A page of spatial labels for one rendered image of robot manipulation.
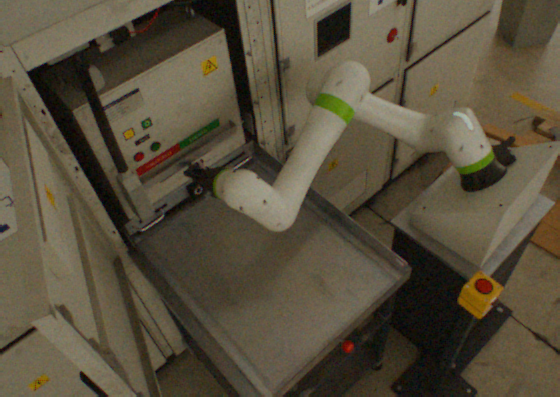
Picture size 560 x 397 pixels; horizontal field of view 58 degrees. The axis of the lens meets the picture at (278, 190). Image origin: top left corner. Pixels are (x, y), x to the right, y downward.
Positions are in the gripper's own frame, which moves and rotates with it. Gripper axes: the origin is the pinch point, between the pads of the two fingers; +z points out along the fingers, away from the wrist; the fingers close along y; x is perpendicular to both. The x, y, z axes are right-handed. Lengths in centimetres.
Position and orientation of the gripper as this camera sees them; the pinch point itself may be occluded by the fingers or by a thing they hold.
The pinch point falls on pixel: (191, 173)
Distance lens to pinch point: 164.1
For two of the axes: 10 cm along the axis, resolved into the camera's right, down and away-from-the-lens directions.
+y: 4.0, 8.2, 4.1
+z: -5.3, -1.6, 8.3
